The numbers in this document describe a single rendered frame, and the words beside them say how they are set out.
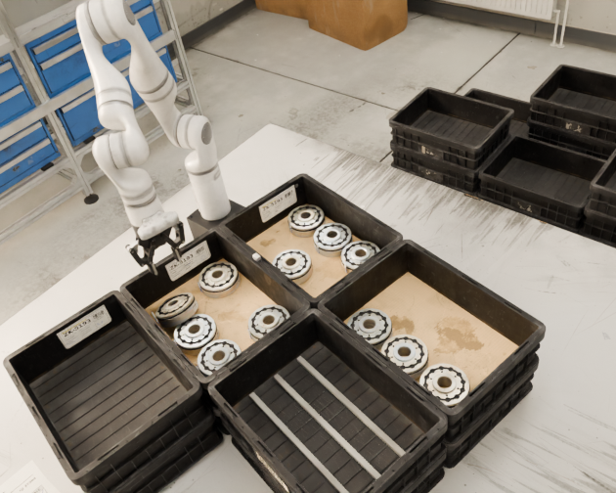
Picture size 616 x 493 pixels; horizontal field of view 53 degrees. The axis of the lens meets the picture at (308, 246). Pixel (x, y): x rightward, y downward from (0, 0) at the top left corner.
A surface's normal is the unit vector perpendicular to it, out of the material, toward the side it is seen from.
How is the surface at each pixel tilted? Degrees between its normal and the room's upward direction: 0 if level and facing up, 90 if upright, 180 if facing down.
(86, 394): 0
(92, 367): 0
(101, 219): 0
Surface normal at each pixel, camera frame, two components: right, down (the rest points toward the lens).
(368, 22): 0.60, 0.50
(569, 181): -0.14, -0.71
